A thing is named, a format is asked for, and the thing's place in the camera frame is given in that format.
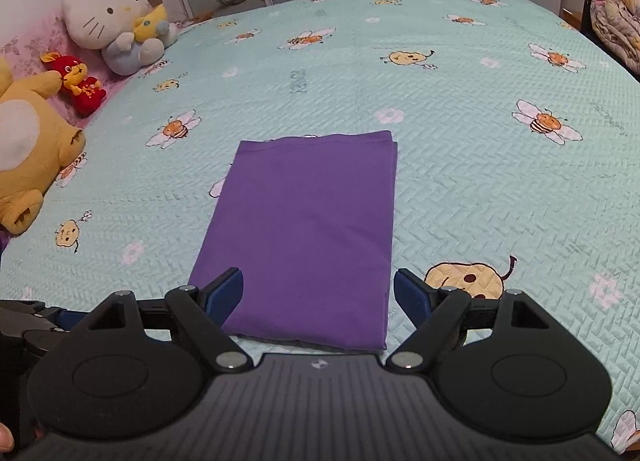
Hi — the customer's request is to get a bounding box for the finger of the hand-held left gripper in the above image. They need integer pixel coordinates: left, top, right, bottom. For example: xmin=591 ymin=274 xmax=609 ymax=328
xmin=20 ymin=299 xmax=81 ymax=338

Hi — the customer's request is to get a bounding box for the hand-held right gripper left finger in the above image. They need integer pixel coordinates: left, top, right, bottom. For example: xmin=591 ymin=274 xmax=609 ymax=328
xmin=75 ymin=267 xmax=253 ymax=373

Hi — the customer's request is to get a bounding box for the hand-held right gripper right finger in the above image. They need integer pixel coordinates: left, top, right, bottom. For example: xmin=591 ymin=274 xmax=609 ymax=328
xmin=393 ymin=268 xmax=556 ymax=373

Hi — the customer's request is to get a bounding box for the purple t-shirt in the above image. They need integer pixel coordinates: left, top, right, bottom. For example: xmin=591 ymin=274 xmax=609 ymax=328
xmin=189 ymin=130 xmax=399 ymax=354

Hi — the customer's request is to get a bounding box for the bee-print quilted bedspread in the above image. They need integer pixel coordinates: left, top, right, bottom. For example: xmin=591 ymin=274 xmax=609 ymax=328
xmin=0 ymin=0 xmax=640 ymax=454

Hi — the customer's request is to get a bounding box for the yellow bear plush toy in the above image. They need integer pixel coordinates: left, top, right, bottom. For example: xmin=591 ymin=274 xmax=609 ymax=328
xmin=0 ymin=58 xmax=87 ymax=236

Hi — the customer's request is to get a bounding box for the red and yellow plush toy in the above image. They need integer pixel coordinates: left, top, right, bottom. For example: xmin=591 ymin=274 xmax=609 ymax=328
xmin=40 ymin=52 xmax=108 ymax=118

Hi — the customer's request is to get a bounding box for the pink floral pillow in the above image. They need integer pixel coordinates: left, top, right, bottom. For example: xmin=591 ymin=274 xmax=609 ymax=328
xmin=0 ymin=8 xmax=131 ymax=132

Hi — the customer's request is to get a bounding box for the small yellow plush toy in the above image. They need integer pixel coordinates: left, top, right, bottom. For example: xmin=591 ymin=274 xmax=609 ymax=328
xmin=132 ymin=3 xmax=171 ymax=42

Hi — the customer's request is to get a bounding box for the white cat plush toy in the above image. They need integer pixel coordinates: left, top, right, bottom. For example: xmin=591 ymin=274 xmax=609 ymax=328
xmin=62 ymin=0 xmax=178 ymax=76

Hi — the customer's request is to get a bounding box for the rolled floral quilt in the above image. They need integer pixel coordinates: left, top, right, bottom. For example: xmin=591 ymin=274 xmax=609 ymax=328
xmin=590 ymin=0 xmax=640 ymax=76

